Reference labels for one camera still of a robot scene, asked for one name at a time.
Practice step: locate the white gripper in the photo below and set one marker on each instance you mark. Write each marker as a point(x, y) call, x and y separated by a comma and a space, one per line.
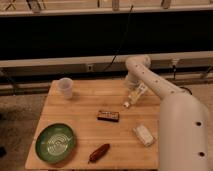
point(131, 81)

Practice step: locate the clear plastic bottle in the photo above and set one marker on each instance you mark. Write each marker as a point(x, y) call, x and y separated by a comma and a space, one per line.
point(135, 94)

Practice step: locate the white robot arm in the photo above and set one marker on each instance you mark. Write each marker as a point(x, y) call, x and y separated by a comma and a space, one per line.
point(182, 123)

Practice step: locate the green ceramic bowl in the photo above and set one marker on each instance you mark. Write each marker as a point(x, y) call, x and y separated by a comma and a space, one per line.
point(55, 143)

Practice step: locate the brown chocolate bar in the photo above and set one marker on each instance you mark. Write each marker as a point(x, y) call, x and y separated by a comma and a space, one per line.
point(108, 116)

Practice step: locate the clear plastic cup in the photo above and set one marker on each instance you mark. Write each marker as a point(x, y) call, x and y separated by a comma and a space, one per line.
point(65, 87)

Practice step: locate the red sausage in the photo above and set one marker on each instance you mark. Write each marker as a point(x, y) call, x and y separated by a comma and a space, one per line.
point(98, 153)

